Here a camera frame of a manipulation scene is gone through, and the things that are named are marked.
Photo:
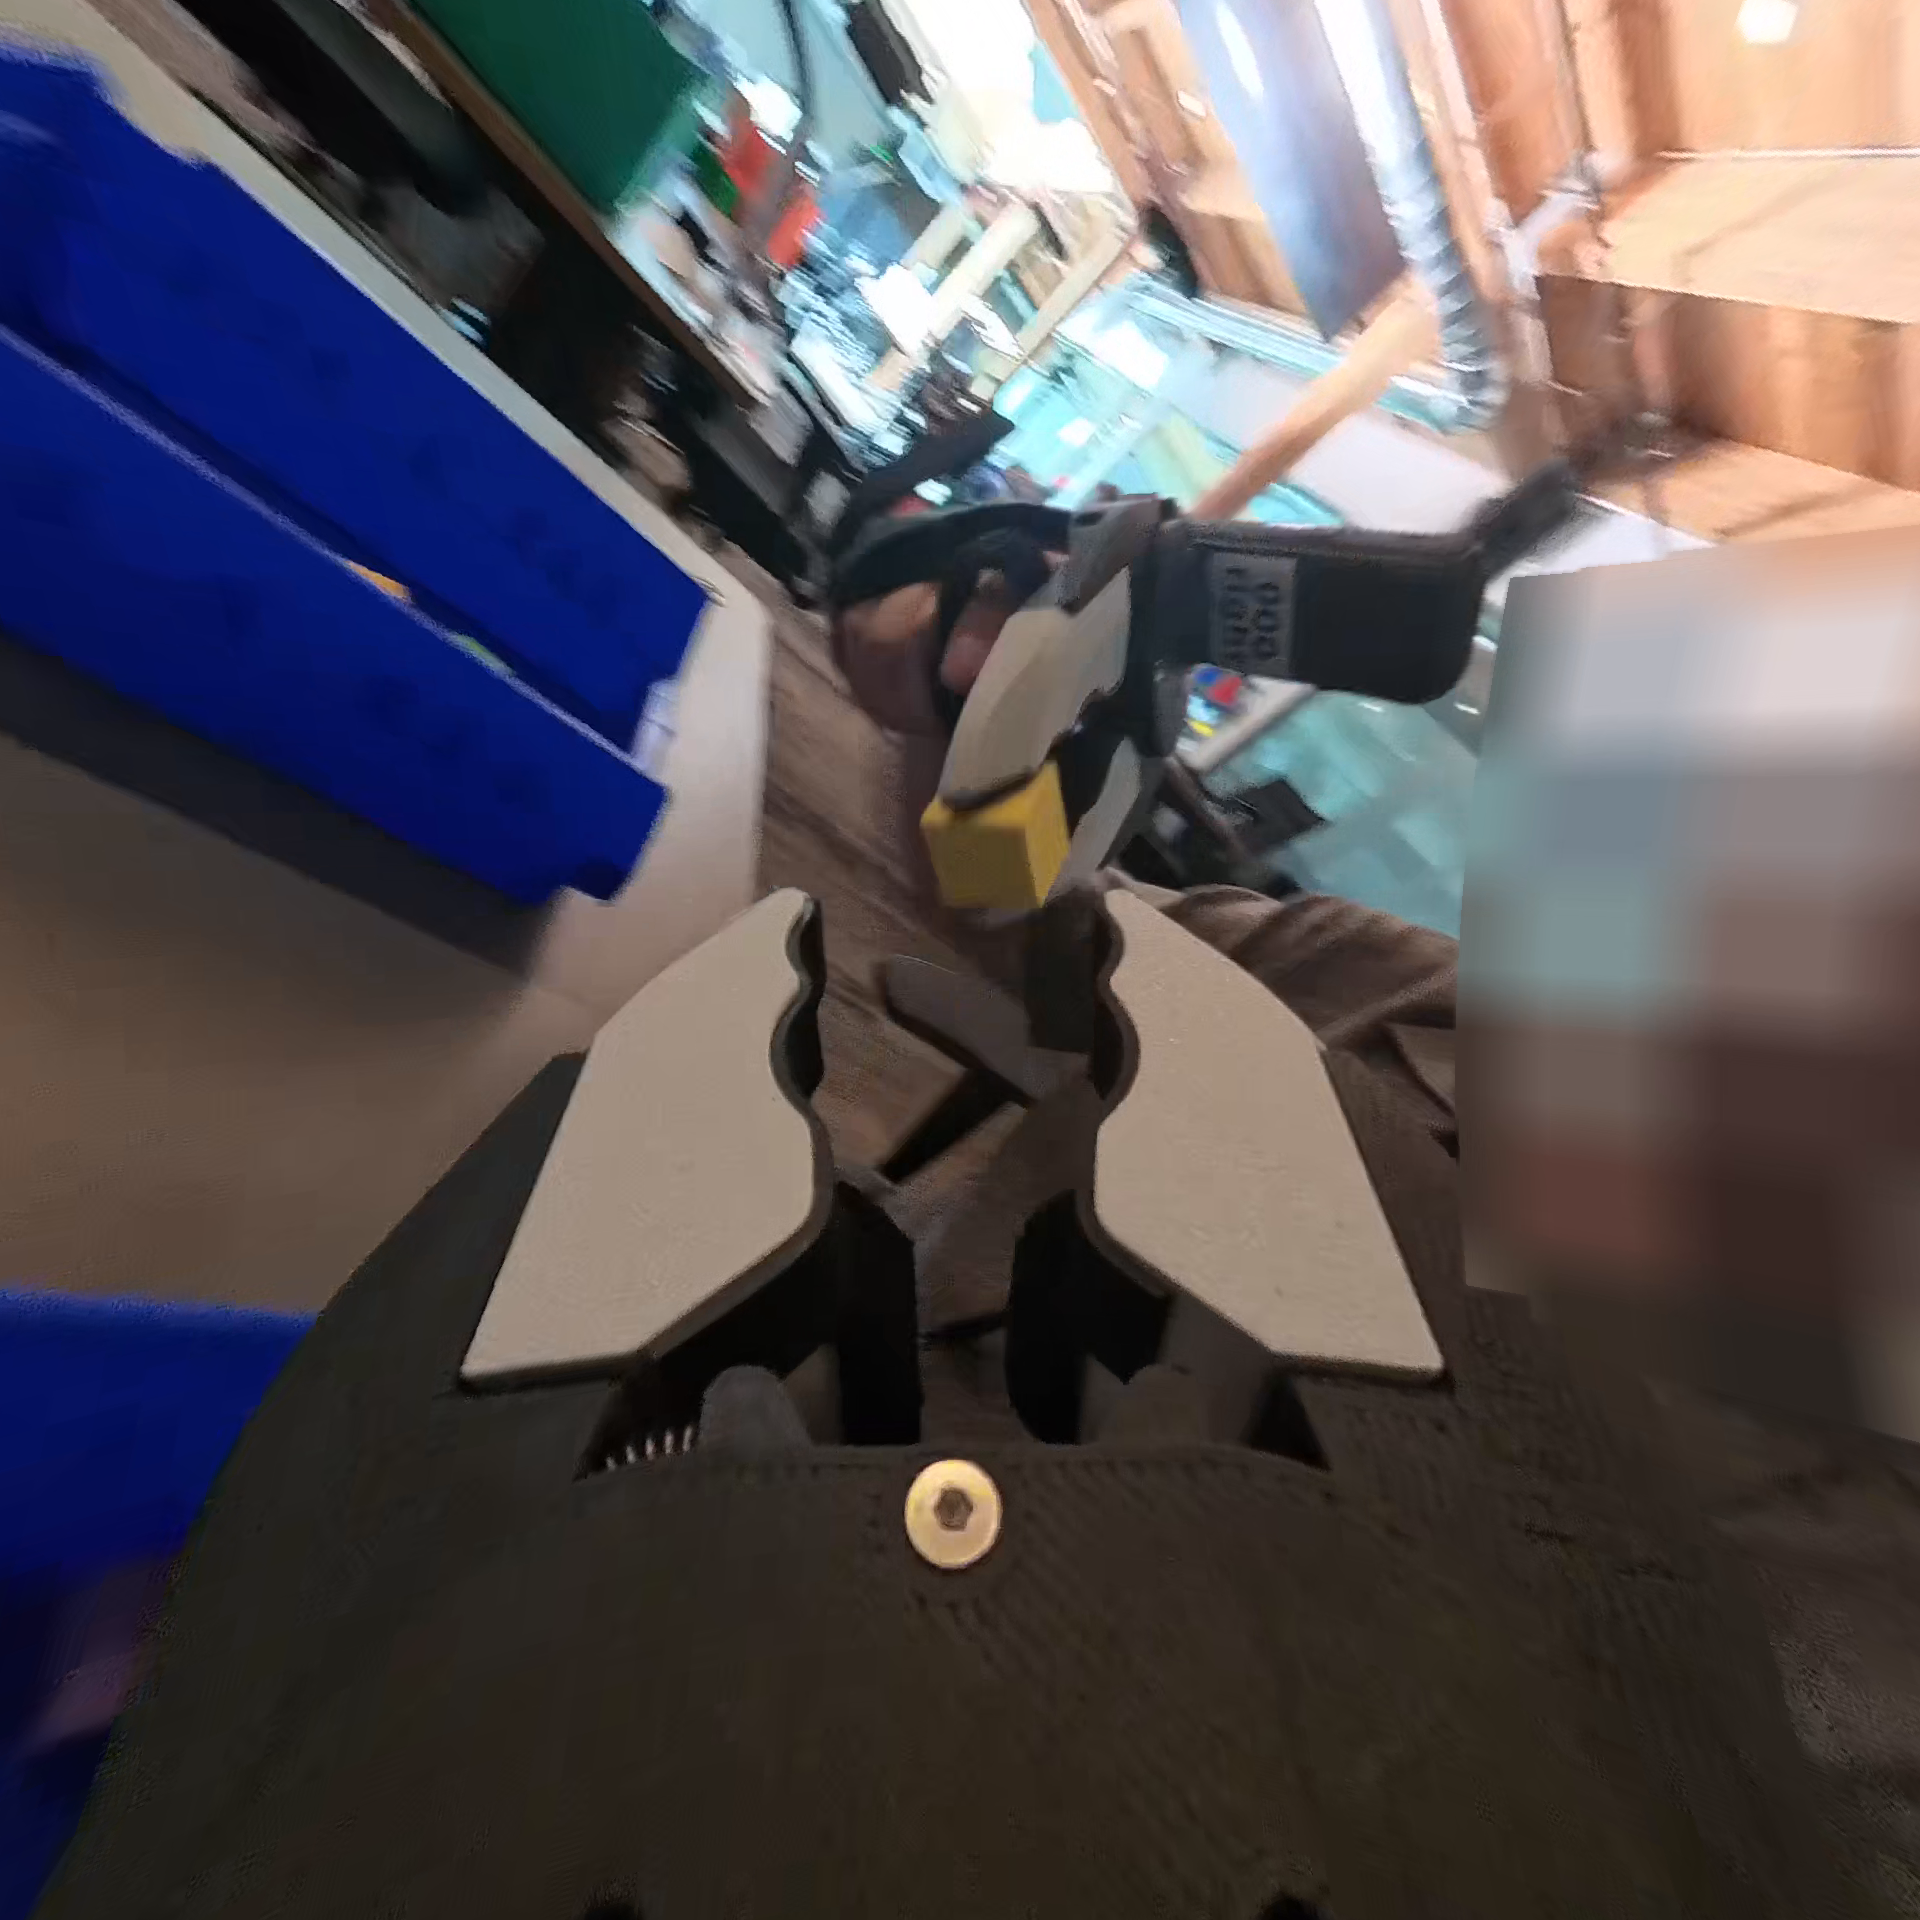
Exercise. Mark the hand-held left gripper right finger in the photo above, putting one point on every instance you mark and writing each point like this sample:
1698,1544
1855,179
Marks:
1260,1201

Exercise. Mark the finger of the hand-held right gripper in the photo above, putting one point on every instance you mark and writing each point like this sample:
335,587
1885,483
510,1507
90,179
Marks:
1109,809
1037,691

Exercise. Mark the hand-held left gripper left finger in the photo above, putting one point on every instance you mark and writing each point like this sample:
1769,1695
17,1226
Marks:
661,1184

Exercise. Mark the blue plastic bin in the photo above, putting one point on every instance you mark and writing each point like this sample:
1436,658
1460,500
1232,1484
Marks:
106,1425
301,629

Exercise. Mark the grey desk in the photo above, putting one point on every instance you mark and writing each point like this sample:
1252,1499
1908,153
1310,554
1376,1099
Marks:
301,1049

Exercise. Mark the person's right hand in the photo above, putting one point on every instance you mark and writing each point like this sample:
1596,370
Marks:
892,660

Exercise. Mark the black chair base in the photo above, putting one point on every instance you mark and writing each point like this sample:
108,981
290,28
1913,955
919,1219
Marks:
974,1020

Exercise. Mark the green board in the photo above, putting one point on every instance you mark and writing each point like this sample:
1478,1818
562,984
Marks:
569,76

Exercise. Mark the silver ventilation duct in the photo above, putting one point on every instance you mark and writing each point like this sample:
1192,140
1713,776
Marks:
1440,283

